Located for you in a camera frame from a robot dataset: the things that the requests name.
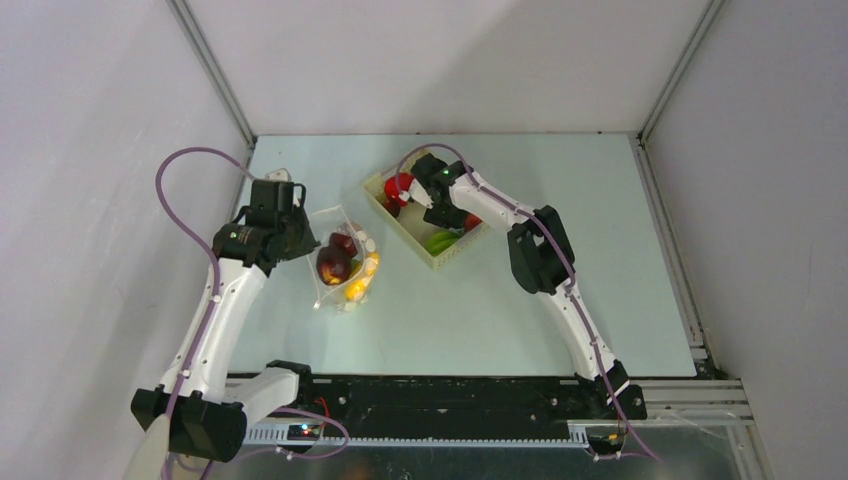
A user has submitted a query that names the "dark red apple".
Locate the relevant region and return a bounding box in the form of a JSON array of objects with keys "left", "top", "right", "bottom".
[{"left": 316, "top": 246, "right": 352, "bottom": 286}]

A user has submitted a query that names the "red yellow apple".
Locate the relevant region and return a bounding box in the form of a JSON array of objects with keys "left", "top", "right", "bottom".
[{"left": 329, "top": 232, "right": 358, "bottom": 258}]

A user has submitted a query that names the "clear zip top bag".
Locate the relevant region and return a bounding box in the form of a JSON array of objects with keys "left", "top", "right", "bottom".
[{"left": 308, "top": 205, "right": 380, "bottom": 313}]

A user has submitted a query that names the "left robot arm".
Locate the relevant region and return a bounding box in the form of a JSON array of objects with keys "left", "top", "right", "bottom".
[{"left": 131, "top": 180, "right": 318, "bottom": 462}]

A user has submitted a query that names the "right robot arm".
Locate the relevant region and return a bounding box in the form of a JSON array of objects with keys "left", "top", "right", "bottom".
[{"left": 394, "top": 154, "right": 646, "bottom": 422}]

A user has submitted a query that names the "orange peach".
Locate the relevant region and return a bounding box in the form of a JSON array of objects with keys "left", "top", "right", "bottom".
[{"left": 463, "top": 214, "right": 482, "bottom": 233}]

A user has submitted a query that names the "green leafy vegetable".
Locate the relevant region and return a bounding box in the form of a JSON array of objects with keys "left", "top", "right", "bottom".
[{"left": 424, "top": 230, "right": 462, "bottom": 257}]

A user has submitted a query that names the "cream perforated plastic basket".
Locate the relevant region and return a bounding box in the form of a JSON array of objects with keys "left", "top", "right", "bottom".
[{"left": 363, "top": 146, "right": 489, "bottom": 270}]

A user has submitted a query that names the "red bell pepper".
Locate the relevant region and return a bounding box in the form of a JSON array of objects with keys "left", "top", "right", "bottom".
[{"left": 383, "top": 172, "right": 415, "bottom": 207}]

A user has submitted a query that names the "small circuit board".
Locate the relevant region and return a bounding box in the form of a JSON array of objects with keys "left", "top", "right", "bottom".
[{"left": 286, "top": 423, "right": 324, "bottom": 442}]

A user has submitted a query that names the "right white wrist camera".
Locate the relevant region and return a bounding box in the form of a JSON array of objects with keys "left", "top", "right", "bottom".
[{"left": 395, "top": 176, "right": 432, "bottom": 209}]

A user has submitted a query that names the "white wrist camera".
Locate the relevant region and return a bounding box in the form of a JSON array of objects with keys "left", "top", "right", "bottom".
[
  {"left": 395, "top": 176, "right": 432, "bottom": 209},
  {"left": 264, "top": 168, "right": 291, "bottom": 182}
]

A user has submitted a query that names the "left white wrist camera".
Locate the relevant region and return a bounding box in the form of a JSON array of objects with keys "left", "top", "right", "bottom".
[{"left": 264, "top": 168, "right": 291, "bottom": 182}]

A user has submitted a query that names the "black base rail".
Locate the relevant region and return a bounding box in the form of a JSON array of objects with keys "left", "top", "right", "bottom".
[{"left": 292, "top": 375, "right": 647, "bottom": 441}]

